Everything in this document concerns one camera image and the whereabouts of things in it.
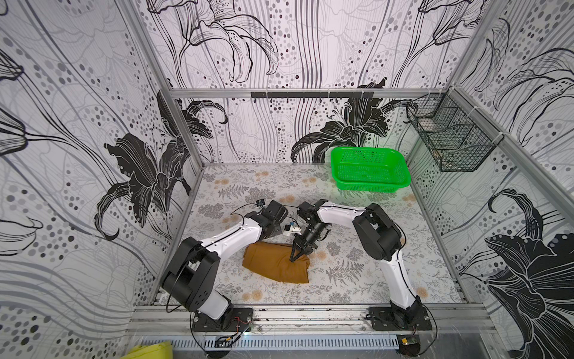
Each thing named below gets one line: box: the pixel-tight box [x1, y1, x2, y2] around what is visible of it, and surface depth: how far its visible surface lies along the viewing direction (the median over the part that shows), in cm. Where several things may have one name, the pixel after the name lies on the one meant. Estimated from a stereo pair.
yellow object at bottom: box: [120, 340, 173, 359], surface depth 63 cm
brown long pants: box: [242, 242, 311, 284], surface depth 80 cm
